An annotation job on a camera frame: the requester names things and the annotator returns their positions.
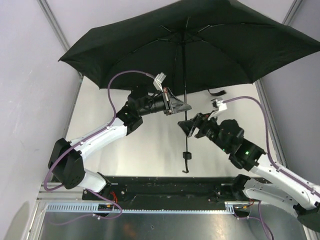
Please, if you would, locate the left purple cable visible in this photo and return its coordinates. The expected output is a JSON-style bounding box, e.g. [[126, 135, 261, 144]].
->
[[43, 70, 158, 193]]

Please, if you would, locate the left aluminium frame post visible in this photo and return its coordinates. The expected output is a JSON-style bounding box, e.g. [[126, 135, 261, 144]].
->
[[36, 0, 85, 78]]

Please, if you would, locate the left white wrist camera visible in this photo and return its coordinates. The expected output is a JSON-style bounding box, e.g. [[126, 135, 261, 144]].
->
[[153, 72, 167, 92]]

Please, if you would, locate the purple cable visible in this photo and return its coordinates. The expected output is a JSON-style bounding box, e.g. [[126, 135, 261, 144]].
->
[[43, 70, 158, 193], [223, 95, 320, 195]]

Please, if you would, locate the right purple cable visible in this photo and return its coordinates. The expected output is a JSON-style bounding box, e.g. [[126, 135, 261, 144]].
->
[[223, 95, 320, 195]]

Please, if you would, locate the right aluminium frame post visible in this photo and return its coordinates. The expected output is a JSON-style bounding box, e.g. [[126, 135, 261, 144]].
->
[[282, 0, 304, 26]]

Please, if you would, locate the black folding umbrella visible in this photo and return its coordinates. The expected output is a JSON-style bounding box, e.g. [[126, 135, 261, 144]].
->
[[57, 0, 320, 174]]

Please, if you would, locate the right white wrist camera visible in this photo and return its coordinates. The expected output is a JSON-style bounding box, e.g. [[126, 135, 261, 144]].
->
[[211, 97, 228, 113]]

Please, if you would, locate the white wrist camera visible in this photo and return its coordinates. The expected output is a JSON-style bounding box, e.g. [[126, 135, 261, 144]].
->
[[153, 72, 167, 92], [211, 97, 228, 113]]

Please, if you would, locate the grey slotted cable duct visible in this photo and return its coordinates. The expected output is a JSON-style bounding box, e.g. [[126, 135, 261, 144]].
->
[[46, 202, 235, 214]]

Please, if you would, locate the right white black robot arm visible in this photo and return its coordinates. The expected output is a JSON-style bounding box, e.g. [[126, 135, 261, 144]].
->
[[178, 113, 320, 232]]

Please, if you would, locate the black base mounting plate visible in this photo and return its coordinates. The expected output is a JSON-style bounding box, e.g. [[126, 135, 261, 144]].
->
[[82, 176, 251, 212]]

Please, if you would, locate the aluminium frame post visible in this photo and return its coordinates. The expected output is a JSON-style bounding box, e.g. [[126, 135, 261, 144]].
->
[[36, 0, 85, 78], [282, 0, 304, 26]]

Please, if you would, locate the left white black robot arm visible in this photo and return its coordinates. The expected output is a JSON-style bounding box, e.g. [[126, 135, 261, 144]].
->
[[48, 87, 192, 193]]

